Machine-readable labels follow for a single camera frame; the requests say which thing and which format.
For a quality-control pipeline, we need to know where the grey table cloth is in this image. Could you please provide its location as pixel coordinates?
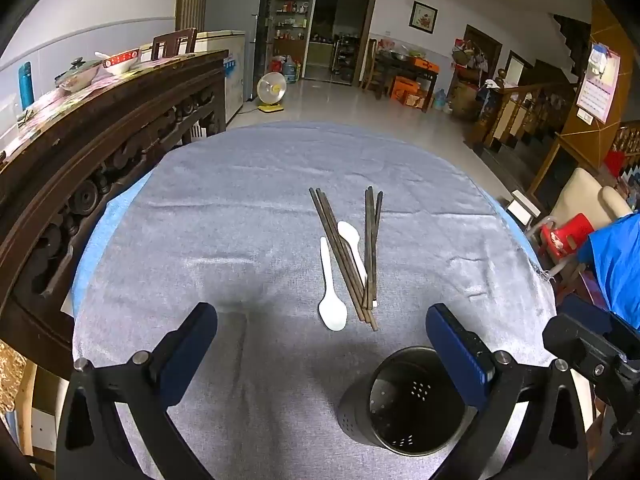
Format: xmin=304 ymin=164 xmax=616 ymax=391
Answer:
xmin=72 ymin=121 xmax=558 ymax=480

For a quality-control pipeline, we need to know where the beige armchair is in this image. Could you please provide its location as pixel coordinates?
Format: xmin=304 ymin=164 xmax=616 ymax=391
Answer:
xmin=537 ymin=167 xmax=633 ymax=261

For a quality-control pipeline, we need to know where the framed wall picture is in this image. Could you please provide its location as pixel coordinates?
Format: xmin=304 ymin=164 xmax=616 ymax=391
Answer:
xmin=409 ymin=1 xmax=439 ymax=35

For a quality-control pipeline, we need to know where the green lidded bowl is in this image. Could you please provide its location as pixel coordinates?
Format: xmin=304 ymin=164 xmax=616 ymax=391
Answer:
xmin=54 ymin=57 xmax=103 ymax=93

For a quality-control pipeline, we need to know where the white chest freezer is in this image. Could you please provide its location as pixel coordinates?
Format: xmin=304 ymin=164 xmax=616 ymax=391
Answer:
xmin=194 ymin=30 xmax=247 ymax=126

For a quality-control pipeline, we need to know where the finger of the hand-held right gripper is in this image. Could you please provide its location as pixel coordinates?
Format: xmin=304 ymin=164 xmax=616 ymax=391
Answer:
xmin=542 ymin=314 xmax=626 ymax=386

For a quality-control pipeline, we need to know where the red and white bowl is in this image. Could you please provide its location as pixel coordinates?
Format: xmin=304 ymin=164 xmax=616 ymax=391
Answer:
xmin=102 ymin=47 xmax=142 ymax=75

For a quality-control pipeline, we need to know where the red plastic stool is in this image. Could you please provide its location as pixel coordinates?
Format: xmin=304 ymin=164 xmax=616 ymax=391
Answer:
xmin=541 ymin=213 xmax=596 ymax=263

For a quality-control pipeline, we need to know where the grey refrigerator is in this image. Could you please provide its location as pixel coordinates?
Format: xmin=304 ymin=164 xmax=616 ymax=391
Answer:
xmin=202 ymin=0 xmax=276 ymax=103

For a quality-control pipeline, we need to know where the wooden stair railing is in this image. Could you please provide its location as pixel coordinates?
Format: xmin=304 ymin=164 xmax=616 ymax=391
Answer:
xmin=470 ymin=67 xmax=576 ymax=153
xmin=610 ymin=121 xmax=640 ymax=171

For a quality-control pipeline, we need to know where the dark wooden side table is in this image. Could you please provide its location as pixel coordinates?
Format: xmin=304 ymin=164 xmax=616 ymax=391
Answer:
xmin=370 ymin=47 xmax=441 ymax=111

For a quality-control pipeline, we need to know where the white plastic spoon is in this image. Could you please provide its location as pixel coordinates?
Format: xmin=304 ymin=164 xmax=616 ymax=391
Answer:
xmin=318 ymin=236 xmax=349 ymax=332
xmin=337 ymin=221 xmax=378 ymax=310

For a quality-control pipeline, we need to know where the round electric heater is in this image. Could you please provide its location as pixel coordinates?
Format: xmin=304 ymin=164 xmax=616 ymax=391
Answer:
xmin=256 ymin=72 xmax=288 ymax=113

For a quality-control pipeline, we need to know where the black perforated utensil holder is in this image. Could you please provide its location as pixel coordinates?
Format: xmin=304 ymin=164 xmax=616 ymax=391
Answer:
xmin=337 ymin=346 xmax=478 ymax=457

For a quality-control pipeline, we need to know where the metal rack cart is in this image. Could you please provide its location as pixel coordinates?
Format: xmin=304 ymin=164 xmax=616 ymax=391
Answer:
xmin=332 ymin=34 xmax=362 ymax=86

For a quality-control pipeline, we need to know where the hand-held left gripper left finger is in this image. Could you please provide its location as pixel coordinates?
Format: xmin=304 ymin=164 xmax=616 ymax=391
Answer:
xmin=55 ymin=302 xmax=219 ymax=480

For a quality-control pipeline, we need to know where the checkered plastic tablecloth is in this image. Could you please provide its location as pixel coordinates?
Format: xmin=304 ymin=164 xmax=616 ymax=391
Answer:
xmin=0 ymin=57 xmax=201 ymax=156

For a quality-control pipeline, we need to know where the blue thermos bottle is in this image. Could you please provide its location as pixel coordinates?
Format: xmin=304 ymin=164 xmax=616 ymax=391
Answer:
xmin=18 ymin=61 xmax=33 ymax=111

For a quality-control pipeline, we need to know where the pink wall calendar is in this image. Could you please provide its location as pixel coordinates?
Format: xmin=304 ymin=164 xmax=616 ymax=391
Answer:
xmin=575 ymin=42 xmax=622 ymax=125

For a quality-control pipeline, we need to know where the small white box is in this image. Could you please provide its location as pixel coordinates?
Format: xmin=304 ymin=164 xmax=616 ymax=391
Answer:
xmin=505 ymin=191 xmax=542 ymax=231

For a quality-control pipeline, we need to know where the dark wooden chair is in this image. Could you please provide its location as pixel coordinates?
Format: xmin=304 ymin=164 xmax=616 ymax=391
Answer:
xmin=151 ymin=27 xmax=197 ymax=59

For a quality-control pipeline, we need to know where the glass door shelf cabinet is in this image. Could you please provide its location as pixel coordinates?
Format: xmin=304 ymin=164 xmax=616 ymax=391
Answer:
xmin=267 ymin=0 xmax=316 ymax=78

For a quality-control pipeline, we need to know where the blue garment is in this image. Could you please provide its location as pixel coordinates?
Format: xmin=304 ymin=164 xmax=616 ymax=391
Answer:
xmin=580 ymin=212 xmax=640 ymax=331

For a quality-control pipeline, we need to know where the orange cardboard box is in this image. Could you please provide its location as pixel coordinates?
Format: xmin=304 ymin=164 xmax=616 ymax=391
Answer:
xmin=391 ymin=76 xmax=426 ymax=107

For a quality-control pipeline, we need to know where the carved dark wooden table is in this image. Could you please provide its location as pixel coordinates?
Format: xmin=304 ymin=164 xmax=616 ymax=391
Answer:
xmin=0 ymin=50 xmax=228 ymax=381

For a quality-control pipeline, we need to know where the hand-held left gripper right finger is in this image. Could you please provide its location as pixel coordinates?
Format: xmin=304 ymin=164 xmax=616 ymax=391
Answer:
xmin=425 ymin=302 xmax=601 ymax=480

